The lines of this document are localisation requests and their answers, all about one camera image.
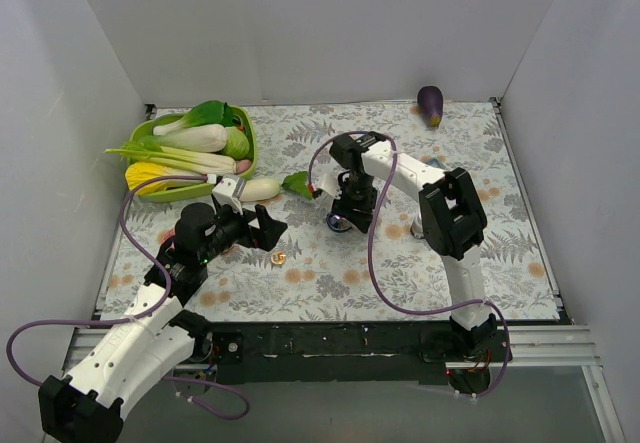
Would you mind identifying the pink rectangular pill box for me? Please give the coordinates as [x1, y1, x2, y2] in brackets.
[157, 228, 175, 244]

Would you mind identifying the green toy cabbage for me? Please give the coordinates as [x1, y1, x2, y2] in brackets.
[219, 127, 250, 160]

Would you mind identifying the blue round pill container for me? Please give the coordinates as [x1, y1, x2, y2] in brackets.
[325, 212, 354, 234]

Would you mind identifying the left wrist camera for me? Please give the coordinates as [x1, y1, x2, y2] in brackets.
[211, 175, 246, 215]

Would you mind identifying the small silver pill bottle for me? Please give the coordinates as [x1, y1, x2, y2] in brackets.
[410, 215, 424, 239]

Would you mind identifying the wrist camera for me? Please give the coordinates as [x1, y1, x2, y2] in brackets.
[310, 173, 342, 200]
[211, 175, 246, 215]

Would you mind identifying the green toy celery stalk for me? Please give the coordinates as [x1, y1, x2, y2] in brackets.
[105, 141, 244, 175]

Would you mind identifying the purple toy eggplant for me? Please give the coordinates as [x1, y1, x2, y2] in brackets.
[416, 86, 444, 128]

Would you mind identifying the white toy bok choy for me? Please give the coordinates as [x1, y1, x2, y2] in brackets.
[137, 100, 233, 153]

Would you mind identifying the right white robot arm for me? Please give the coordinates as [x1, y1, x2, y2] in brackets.
[314, 132, 497, 361]

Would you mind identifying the blue rectangular pill box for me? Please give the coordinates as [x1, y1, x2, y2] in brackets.
[427, 158, 445, 169]

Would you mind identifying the floral table mat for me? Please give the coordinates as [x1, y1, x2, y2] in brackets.
[97, 101, 562, 324]

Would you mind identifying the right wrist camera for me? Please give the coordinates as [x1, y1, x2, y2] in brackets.
[310, 173, 342, 200]

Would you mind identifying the orange bottle cap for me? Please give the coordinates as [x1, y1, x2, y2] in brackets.
[270, 251, 287, 266]

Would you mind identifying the yellow toy napa cabbage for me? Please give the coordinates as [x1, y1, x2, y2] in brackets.
[125, 162, 205, 195]

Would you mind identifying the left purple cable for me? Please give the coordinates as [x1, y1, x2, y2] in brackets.
[5, 173, 251, 422]

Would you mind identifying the white toy radish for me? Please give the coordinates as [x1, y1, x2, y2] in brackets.
[239, 171, 313, 202]

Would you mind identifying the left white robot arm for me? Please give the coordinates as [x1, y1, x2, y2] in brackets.
[38, 203, 287, 442]

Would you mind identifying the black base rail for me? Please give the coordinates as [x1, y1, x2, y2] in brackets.
[64, 320, 601, 387]

